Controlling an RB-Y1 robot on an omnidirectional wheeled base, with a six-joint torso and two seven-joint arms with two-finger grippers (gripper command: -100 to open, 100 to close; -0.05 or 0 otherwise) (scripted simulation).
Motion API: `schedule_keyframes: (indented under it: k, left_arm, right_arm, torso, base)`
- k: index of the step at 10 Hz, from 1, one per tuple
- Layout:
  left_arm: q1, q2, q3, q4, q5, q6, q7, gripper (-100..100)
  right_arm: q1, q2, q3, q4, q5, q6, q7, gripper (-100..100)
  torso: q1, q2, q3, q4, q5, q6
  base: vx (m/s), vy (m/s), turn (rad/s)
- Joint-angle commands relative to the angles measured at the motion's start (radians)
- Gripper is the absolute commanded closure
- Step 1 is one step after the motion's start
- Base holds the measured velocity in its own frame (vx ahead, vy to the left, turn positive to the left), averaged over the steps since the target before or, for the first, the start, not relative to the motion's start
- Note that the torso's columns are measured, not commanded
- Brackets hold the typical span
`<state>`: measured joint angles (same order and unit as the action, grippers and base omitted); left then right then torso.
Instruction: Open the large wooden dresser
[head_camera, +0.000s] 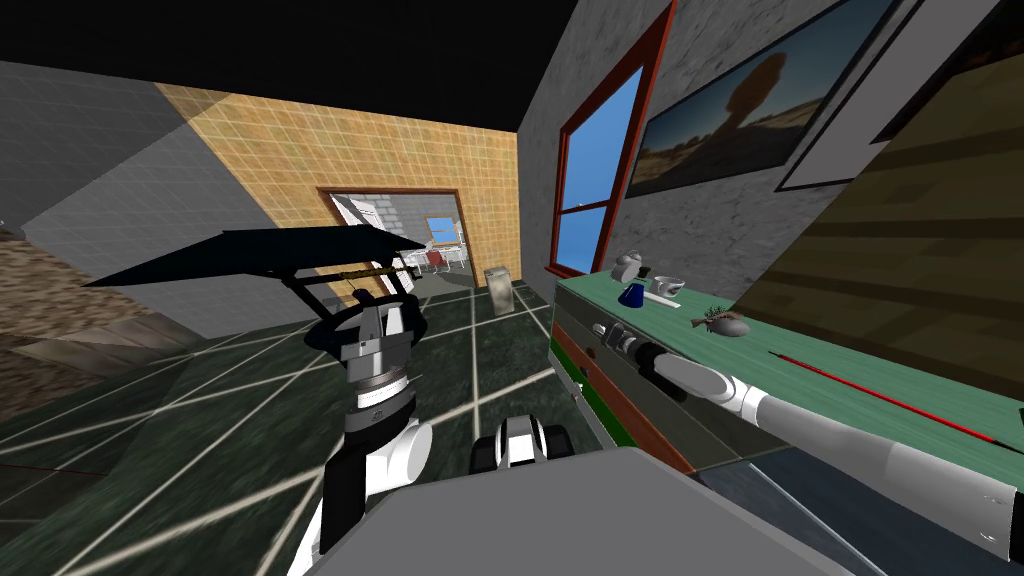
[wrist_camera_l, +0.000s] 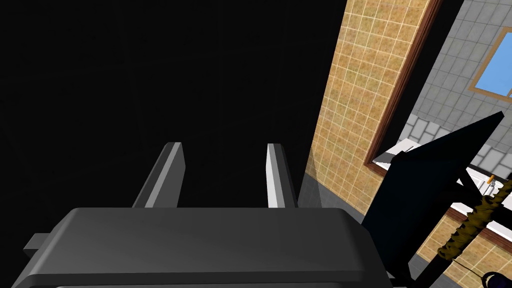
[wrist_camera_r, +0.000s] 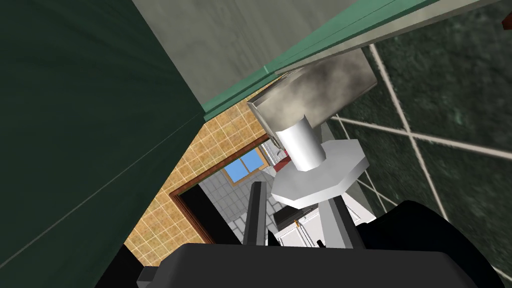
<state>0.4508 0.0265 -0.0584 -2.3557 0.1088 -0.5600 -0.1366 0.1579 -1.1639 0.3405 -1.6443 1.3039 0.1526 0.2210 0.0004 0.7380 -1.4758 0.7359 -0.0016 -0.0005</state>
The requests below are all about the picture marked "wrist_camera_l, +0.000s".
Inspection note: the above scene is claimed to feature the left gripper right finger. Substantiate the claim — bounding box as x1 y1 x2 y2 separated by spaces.
266 142 299 209

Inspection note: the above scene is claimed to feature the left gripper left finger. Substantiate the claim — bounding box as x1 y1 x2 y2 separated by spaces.
131 141 187 209

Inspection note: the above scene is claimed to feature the black door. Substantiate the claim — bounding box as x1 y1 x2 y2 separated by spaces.
0 0 349 259

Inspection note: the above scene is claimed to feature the white counter with sink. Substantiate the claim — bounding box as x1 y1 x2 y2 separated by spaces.
371 137 512 242

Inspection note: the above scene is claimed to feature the black flat panel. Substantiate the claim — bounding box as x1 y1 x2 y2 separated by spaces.
361 111 506 281

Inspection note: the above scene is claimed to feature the brown twisted plant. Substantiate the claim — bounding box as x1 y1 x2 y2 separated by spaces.
436 181 512 262

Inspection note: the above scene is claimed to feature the blue window with wooden frame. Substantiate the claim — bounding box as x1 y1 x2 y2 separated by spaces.
467 27 512 100

